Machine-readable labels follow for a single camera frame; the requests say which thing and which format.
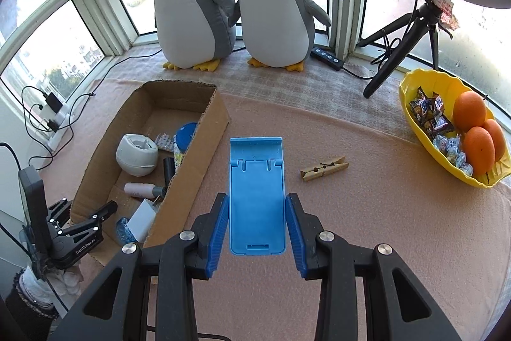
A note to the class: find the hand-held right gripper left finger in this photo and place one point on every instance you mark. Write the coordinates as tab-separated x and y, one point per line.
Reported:
217	237

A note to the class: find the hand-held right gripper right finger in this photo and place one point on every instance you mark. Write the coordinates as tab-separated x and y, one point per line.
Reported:
297	237

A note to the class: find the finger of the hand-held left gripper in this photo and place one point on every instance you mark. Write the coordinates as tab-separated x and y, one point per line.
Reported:
58	210
102	213

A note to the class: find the blue clear dispenser bottle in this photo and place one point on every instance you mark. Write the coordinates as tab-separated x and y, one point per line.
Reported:
124	231

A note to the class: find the white pink small bottle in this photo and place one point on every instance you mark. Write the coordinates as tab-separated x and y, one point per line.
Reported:
139	190

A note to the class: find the blue phone stand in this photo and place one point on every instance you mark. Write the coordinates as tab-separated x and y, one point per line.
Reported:
257	197

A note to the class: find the white round device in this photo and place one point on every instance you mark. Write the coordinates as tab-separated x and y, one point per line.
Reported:
135	155

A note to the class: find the dark cylindrical tube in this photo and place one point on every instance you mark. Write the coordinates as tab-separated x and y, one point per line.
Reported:
169	168

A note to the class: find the yellow white sachet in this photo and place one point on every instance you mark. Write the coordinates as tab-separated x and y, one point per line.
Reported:
178	158

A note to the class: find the silver blister pack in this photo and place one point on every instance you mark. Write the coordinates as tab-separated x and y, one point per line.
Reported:
165	141

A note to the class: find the blue round lid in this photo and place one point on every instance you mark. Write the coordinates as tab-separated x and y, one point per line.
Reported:
185	137

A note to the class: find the brown cardboard box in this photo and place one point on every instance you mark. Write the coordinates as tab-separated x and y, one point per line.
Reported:
207	121

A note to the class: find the person's left forearm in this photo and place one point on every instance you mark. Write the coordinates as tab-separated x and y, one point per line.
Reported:
36	289

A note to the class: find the person's left hand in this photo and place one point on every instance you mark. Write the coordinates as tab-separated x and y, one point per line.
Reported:
68	281

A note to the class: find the wooden clothespin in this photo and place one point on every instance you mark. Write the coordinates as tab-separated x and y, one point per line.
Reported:
323	168

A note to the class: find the small black adapter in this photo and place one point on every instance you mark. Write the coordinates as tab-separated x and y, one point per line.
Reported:
52	125

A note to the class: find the white power strip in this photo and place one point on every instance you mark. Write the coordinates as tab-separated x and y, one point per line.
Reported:
58	121

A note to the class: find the large black charger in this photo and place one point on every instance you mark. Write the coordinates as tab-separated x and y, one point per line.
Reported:
52	101

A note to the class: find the checkered cloth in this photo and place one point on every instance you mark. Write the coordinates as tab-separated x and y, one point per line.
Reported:
279	85

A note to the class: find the yellow plastic bowl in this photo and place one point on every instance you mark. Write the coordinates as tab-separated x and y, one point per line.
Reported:
415	125

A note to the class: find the black inline remote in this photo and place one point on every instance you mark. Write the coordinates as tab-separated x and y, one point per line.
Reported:
327	58

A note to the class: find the pile of wrapped candies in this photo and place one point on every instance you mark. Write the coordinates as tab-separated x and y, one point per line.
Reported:
431	113

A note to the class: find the orange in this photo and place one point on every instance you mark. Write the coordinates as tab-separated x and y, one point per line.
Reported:
479	150
470	111
498	137

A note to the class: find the black tripod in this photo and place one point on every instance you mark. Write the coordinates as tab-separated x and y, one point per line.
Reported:
399	45

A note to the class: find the large penguin plush toy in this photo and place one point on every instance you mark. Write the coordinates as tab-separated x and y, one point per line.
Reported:
187	5

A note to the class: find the small penguin plush toy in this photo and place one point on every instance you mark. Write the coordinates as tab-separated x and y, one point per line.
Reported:
275	13

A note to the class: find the pink hanging tag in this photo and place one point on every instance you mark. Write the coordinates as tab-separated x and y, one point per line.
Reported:
445	11

